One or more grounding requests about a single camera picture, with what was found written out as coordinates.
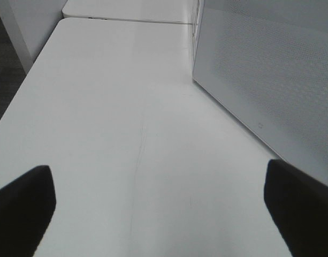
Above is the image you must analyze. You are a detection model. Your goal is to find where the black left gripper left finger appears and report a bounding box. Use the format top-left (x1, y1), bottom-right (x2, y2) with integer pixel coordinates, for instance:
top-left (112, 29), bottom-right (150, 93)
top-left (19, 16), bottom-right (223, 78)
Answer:
top-left (0, 165), bottom-right (56, 256)

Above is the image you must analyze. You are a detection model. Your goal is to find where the white adjacent table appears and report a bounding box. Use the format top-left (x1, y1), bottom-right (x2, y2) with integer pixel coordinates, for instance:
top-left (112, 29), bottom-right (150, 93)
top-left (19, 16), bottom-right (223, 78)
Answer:
top-left (62, 0), bottom-right (198, 24)

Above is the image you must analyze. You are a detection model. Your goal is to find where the white microwave door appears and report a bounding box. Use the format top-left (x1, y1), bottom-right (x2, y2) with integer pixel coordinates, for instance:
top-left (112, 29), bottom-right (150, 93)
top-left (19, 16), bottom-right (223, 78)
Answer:
top-left (193, 1), bottom-right (328, 186)

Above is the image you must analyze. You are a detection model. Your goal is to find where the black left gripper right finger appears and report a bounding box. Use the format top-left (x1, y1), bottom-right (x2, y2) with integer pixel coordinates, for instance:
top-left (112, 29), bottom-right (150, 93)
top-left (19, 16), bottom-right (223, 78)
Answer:
top-left (264, 160), bottom-right (328, 256)

